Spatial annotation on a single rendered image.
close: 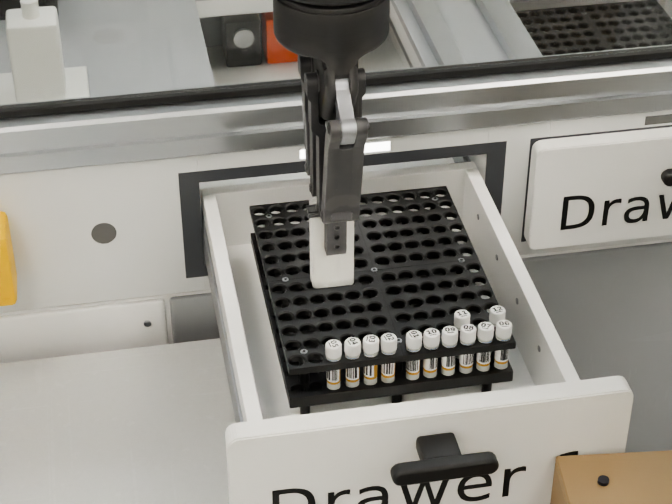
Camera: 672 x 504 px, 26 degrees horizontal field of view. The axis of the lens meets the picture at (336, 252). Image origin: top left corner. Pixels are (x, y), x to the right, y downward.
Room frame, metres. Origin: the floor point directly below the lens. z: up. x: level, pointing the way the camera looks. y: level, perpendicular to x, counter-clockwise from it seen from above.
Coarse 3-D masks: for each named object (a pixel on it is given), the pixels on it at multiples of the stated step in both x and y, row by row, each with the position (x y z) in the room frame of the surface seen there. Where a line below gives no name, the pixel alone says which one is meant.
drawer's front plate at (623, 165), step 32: (544, 160) 1.10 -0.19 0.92; (576, 160) 1.10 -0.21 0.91; (608, 160) 1.11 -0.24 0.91; (640, 160) 1.11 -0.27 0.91; (544, 192) 1.10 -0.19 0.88; (576, 192) 1.10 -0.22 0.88; (608, 192) 1.11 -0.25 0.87; (640, 192) 1.11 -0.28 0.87; (544, 224) 1.10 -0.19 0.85; (608, 224) 1.11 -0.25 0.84; (640, 224) 1.11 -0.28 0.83
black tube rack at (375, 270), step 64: (384, 192) 1.07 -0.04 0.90; (448, 192) 1.07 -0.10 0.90; (256, 256) 1.01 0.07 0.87; (384, 256) 0.97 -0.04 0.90; (448, 256) 1.01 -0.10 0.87; (320, 320) 0.89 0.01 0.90; (384, 320) 0.89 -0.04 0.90; (448, 320) 0.89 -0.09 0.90; (320, 384) 0.85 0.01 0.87; (384, 384) 0.85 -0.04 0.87; (448, 384) 0.85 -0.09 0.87
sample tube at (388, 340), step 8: (384, 336) 0.85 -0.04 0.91; (392, 336) 0.85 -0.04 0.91; (384, 344) 0.85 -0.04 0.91; (392, 344) 0.85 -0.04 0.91; (384, 352) 0.85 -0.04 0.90; (392, 352) 0.85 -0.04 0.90; (384, 368) 0.85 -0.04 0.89; (392, 368) 0.85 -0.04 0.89; (384, 376) 0.85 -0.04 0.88; (392, 376) 0.85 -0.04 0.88
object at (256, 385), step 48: (240, 192) 1.08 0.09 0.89; (288, 192) 1.09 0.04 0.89; (480, 192) 1.08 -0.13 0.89; (240, 240) 1.08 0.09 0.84; (480, 240) 1.06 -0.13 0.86; (240, 288) 1.01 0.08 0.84; (528, 288) 0.94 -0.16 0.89; (240, 336) 0.88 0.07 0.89; (528, 336) 0.91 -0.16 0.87; (240, 384) 0.82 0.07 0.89; (528, 384) 0.89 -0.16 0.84
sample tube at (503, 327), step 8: (504, 320) 0.87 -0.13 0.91; (496, 328) 0.87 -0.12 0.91; (504, 328) 0.86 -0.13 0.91; (496, 336) 0.87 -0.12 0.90; (504, 336) 0.86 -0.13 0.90; (496, 352) 0.87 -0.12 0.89; (504, 352) 0.86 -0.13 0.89; (496, 360) 0.87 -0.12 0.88; (504, 360) 0.86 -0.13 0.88; (504, 368) 0.87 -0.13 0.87
